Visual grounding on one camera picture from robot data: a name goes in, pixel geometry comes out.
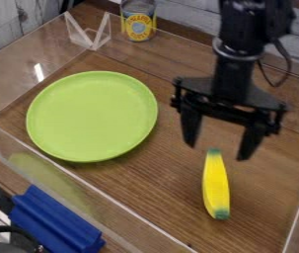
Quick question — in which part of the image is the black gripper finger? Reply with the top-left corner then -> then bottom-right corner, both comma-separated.
181,104 -> 202,147
237,123 -> 266,161

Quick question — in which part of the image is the yellow toy banana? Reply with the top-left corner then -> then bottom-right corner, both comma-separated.
202,148 -> 231,220

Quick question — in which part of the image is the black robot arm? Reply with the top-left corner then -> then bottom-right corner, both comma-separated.
170,0 -> 296,160

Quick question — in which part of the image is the clear acrylic front wall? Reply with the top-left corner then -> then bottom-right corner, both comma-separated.
0,127 -> 197,253

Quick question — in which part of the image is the clear acrylic corner bracket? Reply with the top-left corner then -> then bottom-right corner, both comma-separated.
64,12 -> 111,51

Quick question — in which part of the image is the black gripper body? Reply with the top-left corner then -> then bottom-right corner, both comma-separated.
171,57 -> 288,136

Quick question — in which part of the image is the green plate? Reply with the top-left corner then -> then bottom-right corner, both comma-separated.
27,71 -> 158,163

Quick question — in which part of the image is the black cable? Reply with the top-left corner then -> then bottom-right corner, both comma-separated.
0,224 -> 46,253

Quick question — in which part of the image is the yellow labelled tin can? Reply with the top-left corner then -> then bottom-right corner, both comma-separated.
121,0 -> 157,42

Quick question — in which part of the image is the blue plastic block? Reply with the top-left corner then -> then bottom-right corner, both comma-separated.
10,185 -> 106,253

